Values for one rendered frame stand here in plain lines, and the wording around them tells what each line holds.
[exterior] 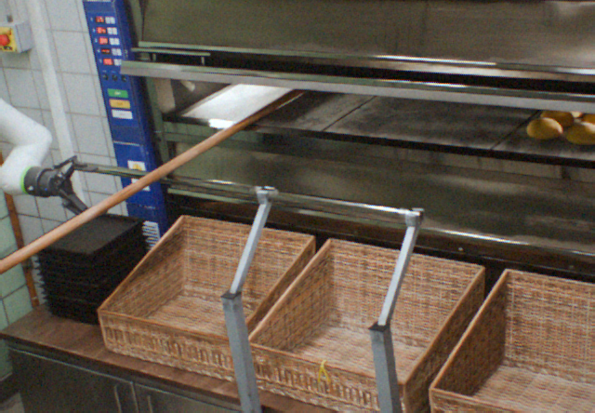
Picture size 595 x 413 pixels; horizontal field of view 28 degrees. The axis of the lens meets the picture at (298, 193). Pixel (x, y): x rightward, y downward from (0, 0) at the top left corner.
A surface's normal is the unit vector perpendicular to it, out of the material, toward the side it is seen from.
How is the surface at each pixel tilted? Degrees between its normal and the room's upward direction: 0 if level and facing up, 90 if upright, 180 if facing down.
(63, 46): 90
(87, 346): 0
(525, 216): 72
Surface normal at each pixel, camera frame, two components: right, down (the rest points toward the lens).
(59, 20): -0.57, 0.39
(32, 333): -0.14, -0.91
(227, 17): -0.58, 0.07
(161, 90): 0.81, 0.12
